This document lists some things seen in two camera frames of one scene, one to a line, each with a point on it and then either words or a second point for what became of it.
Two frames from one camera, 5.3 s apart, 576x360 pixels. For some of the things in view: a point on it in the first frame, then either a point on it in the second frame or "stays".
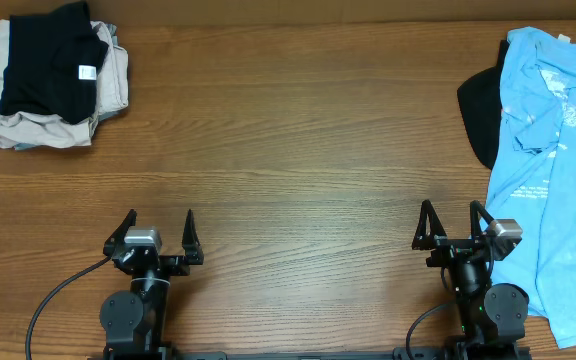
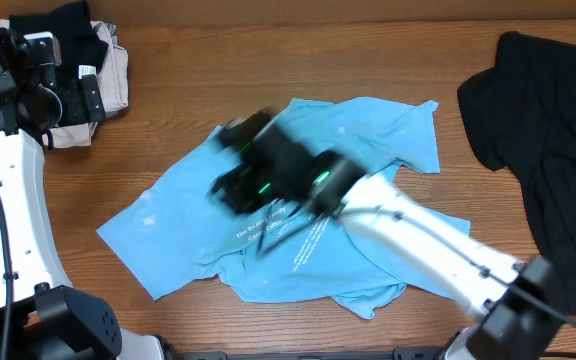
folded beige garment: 34,129 stays
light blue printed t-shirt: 552,156 → 178,229
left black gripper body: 172,265 → 74,110
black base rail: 464,353 stays
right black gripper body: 449,250 → 261,182
